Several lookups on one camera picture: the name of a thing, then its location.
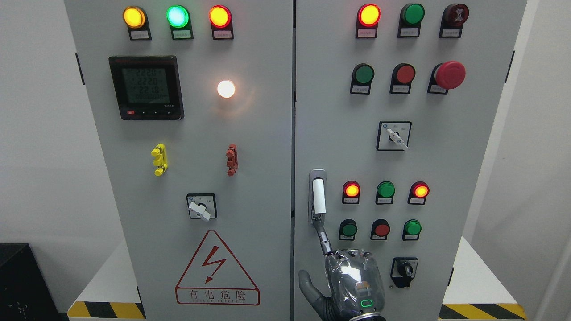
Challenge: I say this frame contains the green push button lower right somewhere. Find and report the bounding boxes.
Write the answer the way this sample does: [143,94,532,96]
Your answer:
[401,219,422,241]

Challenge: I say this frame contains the green push button lower left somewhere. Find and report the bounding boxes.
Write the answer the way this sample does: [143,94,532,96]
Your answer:
[338,219,358,241]

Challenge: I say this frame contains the red push button lower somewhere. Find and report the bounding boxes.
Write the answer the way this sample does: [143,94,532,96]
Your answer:
[370,219,391,240]

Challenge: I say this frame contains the yellow terminal connector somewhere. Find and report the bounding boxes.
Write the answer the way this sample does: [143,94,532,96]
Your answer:
[151,144,169,177]

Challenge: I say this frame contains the red emergency stop button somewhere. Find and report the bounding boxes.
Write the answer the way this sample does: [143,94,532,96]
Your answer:
[427,61,466,94]

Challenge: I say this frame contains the red lit indicator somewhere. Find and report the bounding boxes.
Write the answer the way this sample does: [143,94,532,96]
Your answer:
[341,180,360,204]
[355,3,382,39]
[407,181,430,205]

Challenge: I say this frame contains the white lit indicator light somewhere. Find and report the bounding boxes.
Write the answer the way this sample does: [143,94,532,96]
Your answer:
[217,80,236,99]

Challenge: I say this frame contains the red electric danger warning sticker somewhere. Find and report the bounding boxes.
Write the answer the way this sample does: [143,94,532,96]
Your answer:
[175,230,260,305]

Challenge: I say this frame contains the red lit indicator middle right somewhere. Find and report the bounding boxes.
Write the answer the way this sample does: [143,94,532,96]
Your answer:
[407,181,430,205]

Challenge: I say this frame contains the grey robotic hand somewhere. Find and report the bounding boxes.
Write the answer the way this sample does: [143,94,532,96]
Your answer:
[298,214,385,321]

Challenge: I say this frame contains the red lit indicator middle left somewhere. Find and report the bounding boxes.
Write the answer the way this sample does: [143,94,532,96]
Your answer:
[341,180,360,204]

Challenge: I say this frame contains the grey cabinet door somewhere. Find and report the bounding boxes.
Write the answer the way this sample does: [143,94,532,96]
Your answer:
[65,0,294,321]
[294,0,527,321]

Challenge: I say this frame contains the grey left cabinet door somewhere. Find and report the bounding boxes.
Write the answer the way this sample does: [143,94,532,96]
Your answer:
[65,0,294,321]

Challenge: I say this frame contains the red push button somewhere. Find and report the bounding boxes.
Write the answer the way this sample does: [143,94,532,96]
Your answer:
[389,63,416,94]
[370,219,391,240]

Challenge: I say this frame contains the grey right cabinet door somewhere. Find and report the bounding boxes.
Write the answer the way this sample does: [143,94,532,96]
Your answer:
[294,0,527,321]

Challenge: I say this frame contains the silver door handle latch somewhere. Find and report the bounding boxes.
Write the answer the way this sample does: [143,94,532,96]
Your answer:
[308,169,327,226]

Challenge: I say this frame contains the white selector switch upper right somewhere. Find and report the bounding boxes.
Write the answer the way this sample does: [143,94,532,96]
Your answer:
[377,120,412,151]

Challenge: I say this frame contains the green lit indicator light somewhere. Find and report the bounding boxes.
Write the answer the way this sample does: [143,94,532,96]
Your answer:
[166,5,194,40]

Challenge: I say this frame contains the green indicator middle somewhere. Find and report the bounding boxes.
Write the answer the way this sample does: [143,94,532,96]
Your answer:
[375,181,396,205]

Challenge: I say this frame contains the yellow indicator light top left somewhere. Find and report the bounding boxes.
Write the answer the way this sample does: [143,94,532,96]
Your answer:
[123,6,152,41]

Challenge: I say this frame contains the dark red buzzer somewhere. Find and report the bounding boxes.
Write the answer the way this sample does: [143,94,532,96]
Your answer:
[439,3,469,38]

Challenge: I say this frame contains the orange red indicator light left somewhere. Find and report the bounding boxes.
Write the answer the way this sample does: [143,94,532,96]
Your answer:
[209,4,234,39]

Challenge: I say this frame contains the red lit indicator top right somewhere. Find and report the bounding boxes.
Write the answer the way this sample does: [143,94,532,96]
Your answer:
[355,3,382,39]

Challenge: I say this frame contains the white selector switch left door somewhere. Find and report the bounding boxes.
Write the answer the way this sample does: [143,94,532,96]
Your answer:
[186,193,217,222]

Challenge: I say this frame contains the black box bottom left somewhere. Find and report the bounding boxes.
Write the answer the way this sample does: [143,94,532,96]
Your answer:
[0,243,60,321]

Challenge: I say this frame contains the green indicator top right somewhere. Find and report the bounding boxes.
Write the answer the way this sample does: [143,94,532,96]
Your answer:
[397,3,426,38]

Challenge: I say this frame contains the green push button upper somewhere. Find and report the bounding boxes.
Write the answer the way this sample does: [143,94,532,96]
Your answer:
[350,63,375,94]

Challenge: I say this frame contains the black key selector switch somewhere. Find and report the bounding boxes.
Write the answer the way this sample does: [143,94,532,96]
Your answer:
[391,257,419,288]

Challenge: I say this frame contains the black digital power meter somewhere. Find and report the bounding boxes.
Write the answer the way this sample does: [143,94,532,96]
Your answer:
[108,55,184,120]

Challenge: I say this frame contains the red terminal connector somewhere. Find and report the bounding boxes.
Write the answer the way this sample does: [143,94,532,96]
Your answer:
[226,144,238,177]

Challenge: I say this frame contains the green push button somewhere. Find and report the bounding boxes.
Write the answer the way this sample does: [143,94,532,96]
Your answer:
[401,219,422,241]
[338,219,358,241]
[350,63,375,94]

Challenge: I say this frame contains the red push button upper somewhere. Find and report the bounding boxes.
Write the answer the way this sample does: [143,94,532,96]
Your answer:
[389,63,416,94]

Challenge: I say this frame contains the white platform with hazard stripes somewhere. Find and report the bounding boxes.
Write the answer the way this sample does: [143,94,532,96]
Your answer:
[66,239,527,321]

